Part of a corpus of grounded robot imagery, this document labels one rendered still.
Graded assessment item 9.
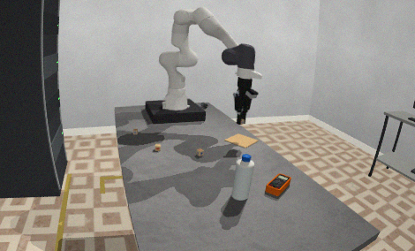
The orange mat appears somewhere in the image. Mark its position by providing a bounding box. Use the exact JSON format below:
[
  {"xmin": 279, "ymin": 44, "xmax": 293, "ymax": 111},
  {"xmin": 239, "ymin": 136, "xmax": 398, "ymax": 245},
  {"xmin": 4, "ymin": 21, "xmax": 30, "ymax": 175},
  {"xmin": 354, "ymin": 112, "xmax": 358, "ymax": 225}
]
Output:
[{"xmin": 225, "ymin": 134, "xmax": 258, "ymax": 148}]

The orange block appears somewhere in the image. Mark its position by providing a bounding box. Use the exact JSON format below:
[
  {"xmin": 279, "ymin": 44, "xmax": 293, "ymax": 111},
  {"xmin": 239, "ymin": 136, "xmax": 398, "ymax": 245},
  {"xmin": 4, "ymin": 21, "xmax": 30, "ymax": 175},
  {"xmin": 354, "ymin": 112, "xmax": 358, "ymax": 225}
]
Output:
[{"xmin": 197, "ymin": 148, "xmax": 204, "ymax": 156}]

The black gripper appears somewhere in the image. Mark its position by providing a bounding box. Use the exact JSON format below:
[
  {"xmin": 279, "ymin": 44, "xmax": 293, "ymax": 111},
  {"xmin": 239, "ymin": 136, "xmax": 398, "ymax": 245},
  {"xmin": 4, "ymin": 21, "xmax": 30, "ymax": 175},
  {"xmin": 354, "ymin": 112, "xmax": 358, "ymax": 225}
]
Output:
[{"xmin": 233, "ymin": 77, "xmax": 253, "ymax": 125}]

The white bottle with blue cap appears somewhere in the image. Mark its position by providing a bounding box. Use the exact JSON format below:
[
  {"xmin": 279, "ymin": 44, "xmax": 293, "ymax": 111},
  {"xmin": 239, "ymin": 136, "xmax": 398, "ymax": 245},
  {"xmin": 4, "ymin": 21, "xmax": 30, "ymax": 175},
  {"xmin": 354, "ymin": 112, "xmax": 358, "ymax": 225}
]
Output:
[{"xmin": 231, "ymin": 155, "xmax": 254, "ymax": 201}]

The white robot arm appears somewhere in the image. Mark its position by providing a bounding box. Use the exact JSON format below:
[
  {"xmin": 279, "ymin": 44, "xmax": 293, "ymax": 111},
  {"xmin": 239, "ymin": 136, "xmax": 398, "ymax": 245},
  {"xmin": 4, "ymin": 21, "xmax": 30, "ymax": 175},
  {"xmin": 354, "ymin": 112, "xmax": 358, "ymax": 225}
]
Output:
[{"xmin": 159, "ymin": 7, "xmax": 262, "ymax": 110}]

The orange multimeter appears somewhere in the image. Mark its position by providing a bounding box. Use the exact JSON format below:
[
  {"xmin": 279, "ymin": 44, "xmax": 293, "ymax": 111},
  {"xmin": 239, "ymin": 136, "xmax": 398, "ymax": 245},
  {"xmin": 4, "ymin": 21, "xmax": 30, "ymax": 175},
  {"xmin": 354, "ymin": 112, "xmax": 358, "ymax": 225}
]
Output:
[{"xmin": 265, "ymin": 173, "xmax": 291, "ymax": 196}]

